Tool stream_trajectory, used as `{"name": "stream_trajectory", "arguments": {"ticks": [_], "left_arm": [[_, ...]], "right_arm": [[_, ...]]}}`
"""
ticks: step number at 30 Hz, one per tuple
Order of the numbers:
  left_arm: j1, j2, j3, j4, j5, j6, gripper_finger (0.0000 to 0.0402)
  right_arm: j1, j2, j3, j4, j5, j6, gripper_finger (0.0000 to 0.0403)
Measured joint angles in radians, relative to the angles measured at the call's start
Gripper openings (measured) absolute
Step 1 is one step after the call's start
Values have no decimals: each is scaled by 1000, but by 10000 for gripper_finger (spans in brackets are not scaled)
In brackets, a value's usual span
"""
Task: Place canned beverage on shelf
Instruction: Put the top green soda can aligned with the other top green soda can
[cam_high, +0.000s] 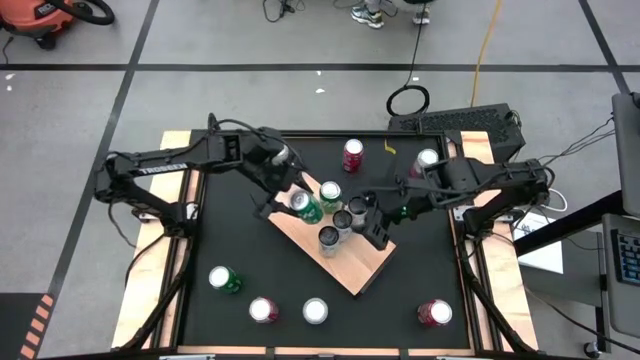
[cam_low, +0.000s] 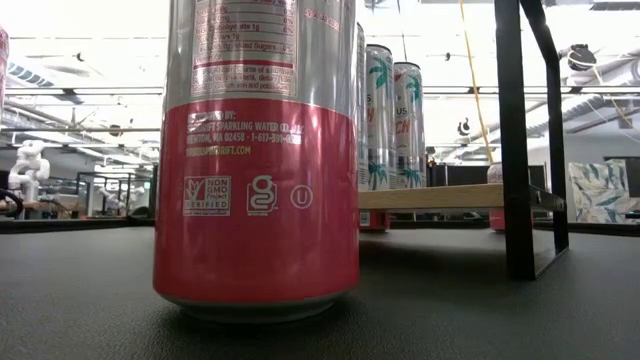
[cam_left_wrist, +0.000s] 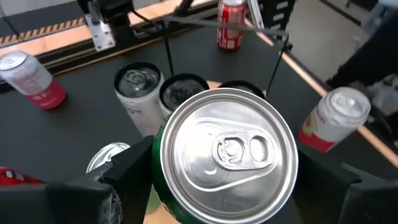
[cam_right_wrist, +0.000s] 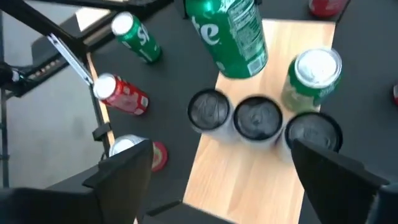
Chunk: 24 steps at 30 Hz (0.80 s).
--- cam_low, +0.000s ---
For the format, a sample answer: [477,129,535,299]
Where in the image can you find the pink white Spindrift can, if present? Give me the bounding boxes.
[152,0,361,324]
[486,162,506,232]

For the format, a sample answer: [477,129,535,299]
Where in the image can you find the silver Celsius Peach Vibe can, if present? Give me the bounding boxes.
[365,43,397,191]
[356,22,370,192]
[393,61,427,190]

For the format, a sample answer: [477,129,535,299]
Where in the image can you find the wooden shelf black metal frame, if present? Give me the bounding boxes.
[357,0,571,281]

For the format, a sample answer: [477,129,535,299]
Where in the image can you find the yellow cable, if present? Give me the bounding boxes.
[457,0,496,165]

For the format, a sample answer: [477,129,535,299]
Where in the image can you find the leaf patterned cushion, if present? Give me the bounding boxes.
[568,158,640,224]

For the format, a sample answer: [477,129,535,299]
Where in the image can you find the black cable loop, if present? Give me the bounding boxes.
[0,187,25,220]

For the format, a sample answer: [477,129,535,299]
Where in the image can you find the black background cabinet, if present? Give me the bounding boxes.
[427,163,549,191]

